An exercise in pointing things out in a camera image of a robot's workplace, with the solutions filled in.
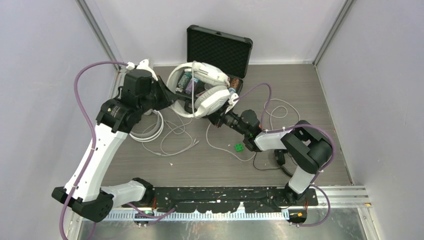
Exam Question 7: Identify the black poker chip case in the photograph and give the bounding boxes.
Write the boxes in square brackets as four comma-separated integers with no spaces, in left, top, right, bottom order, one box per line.
[186,25,253,96]

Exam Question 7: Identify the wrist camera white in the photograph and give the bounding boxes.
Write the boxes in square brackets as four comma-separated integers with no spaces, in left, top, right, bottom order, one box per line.
[135,58,158,82]
[224,92,240,114]

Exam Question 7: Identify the white gaming headset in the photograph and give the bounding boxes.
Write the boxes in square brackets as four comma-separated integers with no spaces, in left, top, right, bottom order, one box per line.
[166,61,231,119]

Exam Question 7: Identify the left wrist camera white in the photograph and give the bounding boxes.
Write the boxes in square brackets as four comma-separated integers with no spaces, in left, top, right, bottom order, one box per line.
[135,58,158,82]

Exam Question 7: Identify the purple cable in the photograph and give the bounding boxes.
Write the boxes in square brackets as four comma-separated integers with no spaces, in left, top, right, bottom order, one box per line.
[236,82,336,228]
[58,60,135,240]

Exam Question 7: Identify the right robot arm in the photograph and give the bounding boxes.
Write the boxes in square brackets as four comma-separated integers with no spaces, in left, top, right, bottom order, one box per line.
[207,108,335,205]

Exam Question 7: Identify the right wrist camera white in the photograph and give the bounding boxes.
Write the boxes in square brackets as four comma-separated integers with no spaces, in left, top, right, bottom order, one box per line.
[224,92,240,114]

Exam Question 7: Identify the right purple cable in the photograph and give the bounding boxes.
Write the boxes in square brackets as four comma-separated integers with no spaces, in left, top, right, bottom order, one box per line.
[236,82,336,228]

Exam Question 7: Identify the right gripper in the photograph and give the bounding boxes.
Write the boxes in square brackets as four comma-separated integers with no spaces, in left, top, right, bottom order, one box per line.
[203,100,250,136]

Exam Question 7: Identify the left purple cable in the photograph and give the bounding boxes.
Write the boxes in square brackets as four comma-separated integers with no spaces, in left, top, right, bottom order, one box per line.
[58,60,135,240]

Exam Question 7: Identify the green toy brick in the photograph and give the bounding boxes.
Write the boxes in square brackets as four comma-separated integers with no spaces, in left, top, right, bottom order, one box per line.
[234,143,245,152]

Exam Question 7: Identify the black headphones with cable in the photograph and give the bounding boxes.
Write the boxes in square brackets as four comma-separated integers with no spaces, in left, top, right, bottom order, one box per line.
[252,149,298,178]

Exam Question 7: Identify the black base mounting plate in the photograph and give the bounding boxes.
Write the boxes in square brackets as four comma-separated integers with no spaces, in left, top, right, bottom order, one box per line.
[132,186,318,214]

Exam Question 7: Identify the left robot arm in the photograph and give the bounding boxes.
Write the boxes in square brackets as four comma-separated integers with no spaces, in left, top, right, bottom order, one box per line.
[51,66,176,223]

